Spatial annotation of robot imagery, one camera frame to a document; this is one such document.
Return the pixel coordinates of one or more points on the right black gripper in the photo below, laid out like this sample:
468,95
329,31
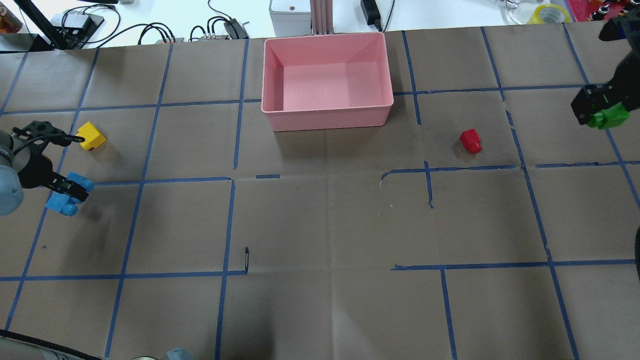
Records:
625,79

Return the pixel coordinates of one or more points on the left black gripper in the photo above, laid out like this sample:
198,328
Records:
35,171

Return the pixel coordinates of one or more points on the blue toy block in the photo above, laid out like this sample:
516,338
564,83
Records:
69,193

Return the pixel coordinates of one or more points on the green toy block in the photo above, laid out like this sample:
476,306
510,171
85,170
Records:
609,118

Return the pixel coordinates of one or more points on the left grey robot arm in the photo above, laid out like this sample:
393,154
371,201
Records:
11,192

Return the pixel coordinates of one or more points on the pink plastic box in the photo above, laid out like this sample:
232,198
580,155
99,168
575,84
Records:
324,82

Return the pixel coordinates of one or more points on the yellow toy block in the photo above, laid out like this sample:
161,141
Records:
93,137

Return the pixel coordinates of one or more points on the yellow tape roll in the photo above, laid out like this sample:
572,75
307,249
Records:
549,14

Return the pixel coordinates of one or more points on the red toy block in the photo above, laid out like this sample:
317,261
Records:
471,141

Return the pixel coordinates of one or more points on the black monitor stand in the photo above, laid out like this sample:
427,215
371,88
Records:
69,30

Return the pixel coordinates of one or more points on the black power adapter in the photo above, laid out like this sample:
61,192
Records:
371,13

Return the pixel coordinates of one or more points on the white square device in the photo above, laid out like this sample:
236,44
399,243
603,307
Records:
290,18

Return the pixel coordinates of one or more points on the black cable hub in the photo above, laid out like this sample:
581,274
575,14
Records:
235,30

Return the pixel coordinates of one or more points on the aluminium frame post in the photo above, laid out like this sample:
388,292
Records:
321,17

